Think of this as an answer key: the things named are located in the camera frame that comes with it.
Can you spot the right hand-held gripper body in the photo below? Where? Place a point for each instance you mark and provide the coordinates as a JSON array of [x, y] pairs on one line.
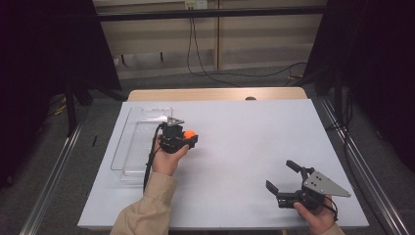
[[319, 186]]

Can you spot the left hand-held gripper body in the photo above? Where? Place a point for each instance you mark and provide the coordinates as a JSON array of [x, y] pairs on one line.
[[171, 137]]

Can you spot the orange table tennis ball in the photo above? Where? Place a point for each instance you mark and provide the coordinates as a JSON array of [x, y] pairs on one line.
[[190, 133]]

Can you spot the clear plastic box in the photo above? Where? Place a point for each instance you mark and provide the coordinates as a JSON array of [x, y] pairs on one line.
[[137, 143]]

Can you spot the person's left hand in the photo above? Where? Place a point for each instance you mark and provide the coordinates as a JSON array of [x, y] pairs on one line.
[[166, 163]]

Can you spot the person's right hand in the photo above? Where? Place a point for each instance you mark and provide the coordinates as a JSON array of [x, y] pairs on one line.
[[318, 220]]

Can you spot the white topped wooden table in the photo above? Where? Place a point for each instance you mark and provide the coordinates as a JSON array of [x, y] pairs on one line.
[[212, 94]]

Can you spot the black metal stand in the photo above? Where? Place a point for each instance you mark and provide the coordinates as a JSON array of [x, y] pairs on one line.
[[70, 107]]

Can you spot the black curtain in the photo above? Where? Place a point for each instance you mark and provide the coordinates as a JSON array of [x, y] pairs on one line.
[[39, 65], [375, 65]]

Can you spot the black metal crossbar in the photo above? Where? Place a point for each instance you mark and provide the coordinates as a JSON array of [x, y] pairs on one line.
[[228, 13]]

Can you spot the aluminium floor rail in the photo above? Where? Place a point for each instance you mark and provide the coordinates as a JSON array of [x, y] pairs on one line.
[[368, 176], [49, 186]]

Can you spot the white wall socket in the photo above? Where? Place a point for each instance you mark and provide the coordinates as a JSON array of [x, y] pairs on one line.
[[195, 4]]

